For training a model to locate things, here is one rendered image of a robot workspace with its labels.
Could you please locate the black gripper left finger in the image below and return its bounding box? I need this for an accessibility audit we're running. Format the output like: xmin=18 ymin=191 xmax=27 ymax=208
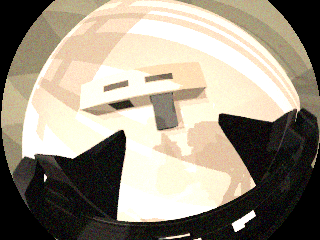
xmin=35 ymin=129 xmax=127 ymax=220

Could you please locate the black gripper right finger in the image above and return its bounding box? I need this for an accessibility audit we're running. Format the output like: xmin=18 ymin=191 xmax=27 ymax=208
xmin=219 ymin=108 xmax=297 ymax=185

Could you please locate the black two-prong plug charger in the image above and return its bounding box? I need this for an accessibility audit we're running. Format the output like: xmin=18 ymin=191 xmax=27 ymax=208
xmin=151 ymin=92 xmax=179 ymax=131

